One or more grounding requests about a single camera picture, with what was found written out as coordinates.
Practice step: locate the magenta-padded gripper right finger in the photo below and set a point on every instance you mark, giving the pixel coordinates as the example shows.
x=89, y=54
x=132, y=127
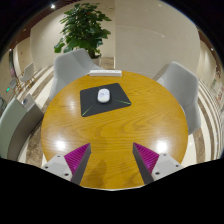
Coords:
x=163, y=165

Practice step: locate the light grey shell chair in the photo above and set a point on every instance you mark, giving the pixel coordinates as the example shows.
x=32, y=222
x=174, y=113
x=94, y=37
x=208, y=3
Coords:
x=181, y=86
x=70, y=66

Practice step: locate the large green potted plant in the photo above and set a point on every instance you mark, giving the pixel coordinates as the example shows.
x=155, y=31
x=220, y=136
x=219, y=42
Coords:
x=85, y=28

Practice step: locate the small white chair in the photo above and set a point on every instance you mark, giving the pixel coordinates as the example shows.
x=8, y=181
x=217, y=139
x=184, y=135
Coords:
x=28, y=71

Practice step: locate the white printed computer mouse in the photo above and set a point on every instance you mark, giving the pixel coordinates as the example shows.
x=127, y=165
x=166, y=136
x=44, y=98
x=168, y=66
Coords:
x=103, y=95

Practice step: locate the black mouse pad green lines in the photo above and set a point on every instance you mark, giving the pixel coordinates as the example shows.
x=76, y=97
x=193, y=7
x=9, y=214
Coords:
x=116, y=100

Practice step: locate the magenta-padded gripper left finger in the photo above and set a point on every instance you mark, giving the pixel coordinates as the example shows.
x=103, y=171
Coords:
x=60, y=166

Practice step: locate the grey-green shell chair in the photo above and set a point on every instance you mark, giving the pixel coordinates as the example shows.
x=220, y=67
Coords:
x=15, y=126

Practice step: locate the white power strip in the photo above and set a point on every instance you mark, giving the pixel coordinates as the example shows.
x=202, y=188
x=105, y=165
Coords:
x=105, y=73

